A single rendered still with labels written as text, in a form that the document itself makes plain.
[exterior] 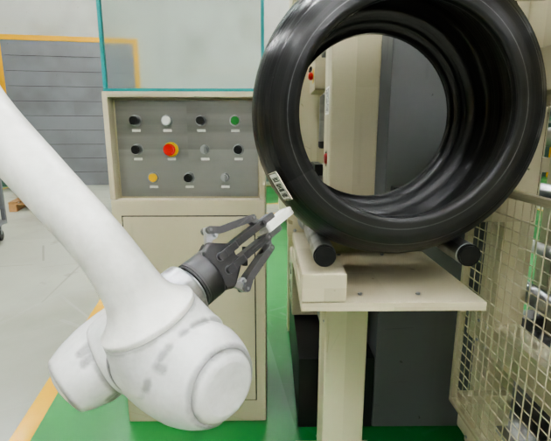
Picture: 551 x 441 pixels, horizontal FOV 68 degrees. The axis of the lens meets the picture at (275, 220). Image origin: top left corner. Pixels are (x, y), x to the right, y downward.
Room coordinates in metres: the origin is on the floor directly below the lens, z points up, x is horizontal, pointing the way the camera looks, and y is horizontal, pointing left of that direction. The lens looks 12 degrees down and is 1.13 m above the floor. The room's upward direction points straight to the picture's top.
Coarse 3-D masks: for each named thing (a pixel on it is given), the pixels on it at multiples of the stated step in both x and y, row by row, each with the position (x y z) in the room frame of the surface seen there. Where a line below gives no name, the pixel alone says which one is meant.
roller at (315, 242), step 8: (304, 224) 0.99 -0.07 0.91; (304, 232) 0.96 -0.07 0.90; (312, 232) 0.87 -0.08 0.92; (312, 240) 0.82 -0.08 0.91; (320, 240) 0.79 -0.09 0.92; (328, 240) 0.81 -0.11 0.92; (312, 248) 0.78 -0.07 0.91; (320, 248) 0.75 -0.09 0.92; (328, 248) 0.75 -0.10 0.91; (320, 256) 0.75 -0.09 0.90; (328, 256) 0.75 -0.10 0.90; (320, 264) 0.75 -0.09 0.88; (328, 264) 0.75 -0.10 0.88
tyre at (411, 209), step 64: (320, 0) 0.76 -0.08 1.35; (384, 0) 0.77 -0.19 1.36; (448, 0) 0.76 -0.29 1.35; (512, 0) 0.78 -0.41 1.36; (448, 64) 1.02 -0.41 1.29; (512, 64) 0.75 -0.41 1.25; (256, 128) 0.79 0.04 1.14; (448, 128) 1.03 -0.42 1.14; (512, 128) 0.76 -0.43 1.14; (320, 192) 0.75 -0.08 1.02; (384, 192) 1.05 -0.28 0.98; (448, 192) 0.98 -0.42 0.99
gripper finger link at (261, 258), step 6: (270, 246) 0.69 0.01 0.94; (258, 252) 0.69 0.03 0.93; (264, 252) 0.67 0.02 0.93; (270, 252) 0.68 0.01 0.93; (258, 258) 0.67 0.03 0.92; (264, 258) 0.67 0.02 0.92; (252, 264) 0.67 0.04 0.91; (258, 264) 0.66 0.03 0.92; (246, 270) 0.66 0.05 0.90; (252, 270) 0.65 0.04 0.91; (258, 270) 0.65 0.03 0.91; (246, 276) 0.64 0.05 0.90; (252, 276) 0.64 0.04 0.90; (252, 282) 0.64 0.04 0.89; (246, 288) 0.63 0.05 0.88
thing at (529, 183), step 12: (540, 144) 1.06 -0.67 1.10; (540, 156) 1.06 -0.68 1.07; (528, 168) 1.06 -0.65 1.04; (540, 168) 1.06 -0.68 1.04; (528, 180) 1.06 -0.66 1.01; (528, 192) 1.06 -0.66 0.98; (504, 204) 1.06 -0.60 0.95; (516, 204) 1.06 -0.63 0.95; (528, 204) 1.06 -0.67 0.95; (504, 216) 1.06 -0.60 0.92; (516, 216) 1.06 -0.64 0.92; (528, 216) 1.06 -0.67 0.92
